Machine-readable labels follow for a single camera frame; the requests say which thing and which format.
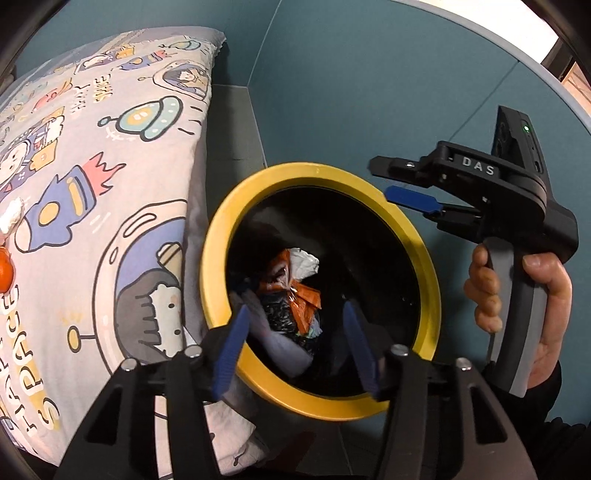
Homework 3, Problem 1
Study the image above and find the large black plastic bag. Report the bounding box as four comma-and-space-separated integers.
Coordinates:
259, 295, 319, 343

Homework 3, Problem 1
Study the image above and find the orange snack bag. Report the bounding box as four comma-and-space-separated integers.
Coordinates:
259, 249, 322, 333

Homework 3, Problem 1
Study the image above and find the orange peel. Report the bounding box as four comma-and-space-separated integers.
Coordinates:
0, 247, 17, 294

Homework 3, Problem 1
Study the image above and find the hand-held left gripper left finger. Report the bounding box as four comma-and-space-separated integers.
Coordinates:
55, 307, 251, 480

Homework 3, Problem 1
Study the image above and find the printed cartoon bed sheet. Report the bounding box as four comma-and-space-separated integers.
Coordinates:
0, 27, 269, 476

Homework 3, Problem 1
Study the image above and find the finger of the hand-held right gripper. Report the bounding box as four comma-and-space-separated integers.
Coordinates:
385, 187, 481, 232
369, 156, 437, 188

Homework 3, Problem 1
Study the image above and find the person's right forearm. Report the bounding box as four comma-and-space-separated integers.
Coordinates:
485, 360, 591, 480

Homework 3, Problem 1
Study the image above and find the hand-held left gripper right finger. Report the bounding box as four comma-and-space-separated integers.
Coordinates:
345, 302, 541, 480

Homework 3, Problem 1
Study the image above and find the yellow-rimmed black trash bin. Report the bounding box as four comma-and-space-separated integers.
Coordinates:
199, 161, 441, 423

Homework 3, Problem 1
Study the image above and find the white tissue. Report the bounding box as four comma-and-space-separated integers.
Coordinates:
288, 247, 321, 282
0, 198, 24, 236

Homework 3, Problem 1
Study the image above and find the person's right hand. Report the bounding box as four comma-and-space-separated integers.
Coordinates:
464, 242, 573, 391

